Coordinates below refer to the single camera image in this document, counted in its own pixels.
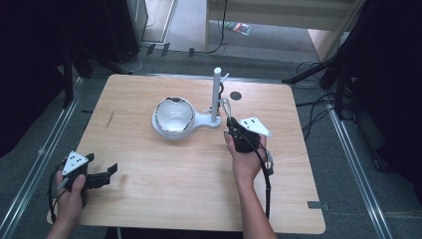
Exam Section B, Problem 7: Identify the light wooden shelf unit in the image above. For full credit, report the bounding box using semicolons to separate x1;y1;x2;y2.
204;0;366;63

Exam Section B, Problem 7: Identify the person's right hand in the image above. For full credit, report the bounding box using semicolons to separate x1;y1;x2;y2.
223;129;269;184

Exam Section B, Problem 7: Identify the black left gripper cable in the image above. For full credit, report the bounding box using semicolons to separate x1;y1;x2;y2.
47;161;68;217

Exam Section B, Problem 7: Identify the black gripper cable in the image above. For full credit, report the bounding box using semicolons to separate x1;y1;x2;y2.
253;145;276;221
47;161;68;217

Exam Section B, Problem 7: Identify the bundle of black cables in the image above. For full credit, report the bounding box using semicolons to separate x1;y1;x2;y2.
294;61;357;140

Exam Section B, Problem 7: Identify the black metal stand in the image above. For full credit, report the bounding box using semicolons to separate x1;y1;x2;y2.
62;48;76;110

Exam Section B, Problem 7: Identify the white key rack stand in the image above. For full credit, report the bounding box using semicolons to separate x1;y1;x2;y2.
151;67;231;140

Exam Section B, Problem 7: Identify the black cabinet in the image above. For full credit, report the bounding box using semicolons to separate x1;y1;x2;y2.
101;0;149;65

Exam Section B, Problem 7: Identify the white bowl with dark rim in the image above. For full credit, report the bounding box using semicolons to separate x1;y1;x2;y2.
154;96;196;134

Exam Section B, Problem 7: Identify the person's left hand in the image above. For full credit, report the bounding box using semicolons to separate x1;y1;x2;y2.
54;169;89;228

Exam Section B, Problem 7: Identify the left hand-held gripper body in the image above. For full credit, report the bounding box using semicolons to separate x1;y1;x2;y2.
62;150;111;193

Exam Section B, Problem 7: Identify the white floor cable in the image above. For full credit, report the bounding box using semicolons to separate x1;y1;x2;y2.
117;48;147;75

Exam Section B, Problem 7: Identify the colourful packet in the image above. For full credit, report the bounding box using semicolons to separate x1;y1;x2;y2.
224;21;254;37

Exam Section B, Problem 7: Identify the black floor cable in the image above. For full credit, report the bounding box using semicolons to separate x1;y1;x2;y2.
204;0;231;55

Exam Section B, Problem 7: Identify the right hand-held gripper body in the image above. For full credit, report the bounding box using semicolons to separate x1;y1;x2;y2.
232;116;273;154

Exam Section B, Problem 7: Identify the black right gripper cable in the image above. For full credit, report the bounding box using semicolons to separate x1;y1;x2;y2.
253;145;276;221

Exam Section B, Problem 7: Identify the metal floor rail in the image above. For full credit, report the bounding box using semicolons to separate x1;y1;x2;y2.
0;78;84;237
326;101;395;239

